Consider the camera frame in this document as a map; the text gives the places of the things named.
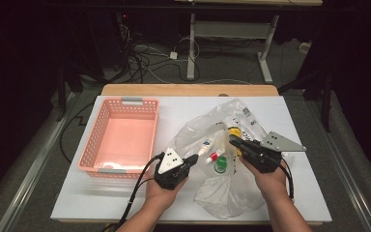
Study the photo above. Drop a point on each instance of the white power adapter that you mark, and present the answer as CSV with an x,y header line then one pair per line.
x,y
173,55

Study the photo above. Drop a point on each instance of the person's right hand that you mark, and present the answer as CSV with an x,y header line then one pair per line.
x,y
272,183

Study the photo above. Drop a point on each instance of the wooden table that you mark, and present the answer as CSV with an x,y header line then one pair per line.
x,y
174,89

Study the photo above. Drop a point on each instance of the green and white bottle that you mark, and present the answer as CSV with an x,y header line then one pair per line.
x,y
221,165

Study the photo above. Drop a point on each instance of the metal floor rail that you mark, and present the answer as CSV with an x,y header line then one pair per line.
x,y
29,174
344,174

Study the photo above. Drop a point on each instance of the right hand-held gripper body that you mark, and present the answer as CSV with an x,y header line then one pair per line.
x,y
280,143

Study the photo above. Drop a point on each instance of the small white bottle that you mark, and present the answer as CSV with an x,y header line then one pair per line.
x,y
205,148

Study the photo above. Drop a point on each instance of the white table board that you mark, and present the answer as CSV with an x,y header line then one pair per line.
x,y
77,199

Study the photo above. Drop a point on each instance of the pink plastic basket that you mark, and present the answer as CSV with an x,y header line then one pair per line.
x,y
122,129

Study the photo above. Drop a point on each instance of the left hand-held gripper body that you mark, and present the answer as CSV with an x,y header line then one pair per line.
x,y
170,159

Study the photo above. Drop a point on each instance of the person's left hand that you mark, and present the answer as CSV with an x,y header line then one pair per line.
x,y
162,196

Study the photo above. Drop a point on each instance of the white desk frame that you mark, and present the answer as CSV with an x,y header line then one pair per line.
x,y
228,29

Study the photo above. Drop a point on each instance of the black stand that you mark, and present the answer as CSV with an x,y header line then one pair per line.
x,y
326,106
61,96

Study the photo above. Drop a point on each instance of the clear plastic bag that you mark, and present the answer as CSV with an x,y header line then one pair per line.
x,y
222,196

